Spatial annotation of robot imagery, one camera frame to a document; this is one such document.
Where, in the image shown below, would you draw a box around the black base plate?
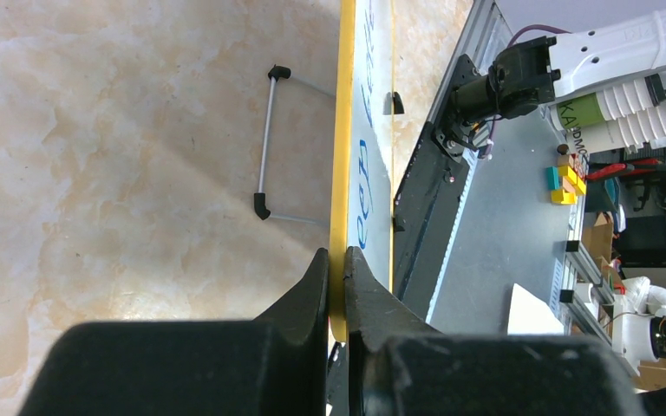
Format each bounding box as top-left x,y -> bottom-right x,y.
391,54 -> 480,320

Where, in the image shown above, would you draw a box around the white paper sheet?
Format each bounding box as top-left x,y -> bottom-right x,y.
507,283 -> 565,335

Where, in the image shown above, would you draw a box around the yellow framed whiteboard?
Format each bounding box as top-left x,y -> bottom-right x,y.
329,1 -> 395,342

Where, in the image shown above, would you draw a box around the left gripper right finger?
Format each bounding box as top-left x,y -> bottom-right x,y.
344,247 -> 645,415

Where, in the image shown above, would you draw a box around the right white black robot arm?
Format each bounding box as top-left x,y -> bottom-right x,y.
430,10 -> 666,159

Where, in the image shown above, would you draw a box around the whiteboard wire stand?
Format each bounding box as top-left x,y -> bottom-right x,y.
252,64 -> 406,225

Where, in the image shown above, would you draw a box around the coloured blocks on table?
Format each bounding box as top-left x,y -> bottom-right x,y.
545,144 -> 587,205

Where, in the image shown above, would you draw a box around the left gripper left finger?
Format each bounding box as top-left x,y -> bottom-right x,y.
21,249 -> 329,415

